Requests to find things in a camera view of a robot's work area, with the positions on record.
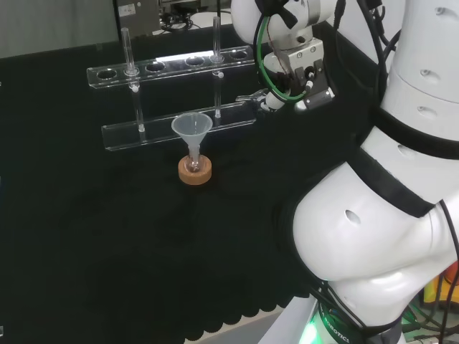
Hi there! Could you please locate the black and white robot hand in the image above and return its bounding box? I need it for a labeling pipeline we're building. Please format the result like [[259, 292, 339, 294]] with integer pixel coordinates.
[[235, 37, 337, 115]]

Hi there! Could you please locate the cork ring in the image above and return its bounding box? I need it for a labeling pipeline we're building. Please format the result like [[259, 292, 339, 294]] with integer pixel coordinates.
[[178, 155, 212, 186]]

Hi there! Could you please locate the grey metal cabinet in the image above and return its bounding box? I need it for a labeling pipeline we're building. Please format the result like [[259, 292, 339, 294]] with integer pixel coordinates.
[[116, 0, 161, 37]]

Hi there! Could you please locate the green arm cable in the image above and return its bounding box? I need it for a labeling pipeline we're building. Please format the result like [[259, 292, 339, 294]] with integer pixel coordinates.
[[252, 14, 315, 105]]

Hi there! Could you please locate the small round-bottom glass flask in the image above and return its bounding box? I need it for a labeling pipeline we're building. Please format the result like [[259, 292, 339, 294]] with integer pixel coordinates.
[[184, 148, 204, 173]]

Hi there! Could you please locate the clear plastic funnel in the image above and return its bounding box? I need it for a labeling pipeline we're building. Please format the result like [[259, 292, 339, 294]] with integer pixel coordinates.
[[171, 113, 214, 164]]

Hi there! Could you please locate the yellow stop button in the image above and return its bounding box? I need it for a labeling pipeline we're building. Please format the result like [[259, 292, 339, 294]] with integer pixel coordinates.
[[422, 263, 459, 305]]

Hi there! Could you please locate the clear acrylic funnel stand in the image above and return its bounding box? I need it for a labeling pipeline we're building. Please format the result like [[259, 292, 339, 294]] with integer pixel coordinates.
[[87, 16, 259, 153]]

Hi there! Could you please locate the black bench cloth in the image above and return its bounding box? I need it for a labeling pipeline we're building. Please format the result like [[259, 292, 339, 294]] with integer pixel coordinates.
[[0, 23, 363, 344]]

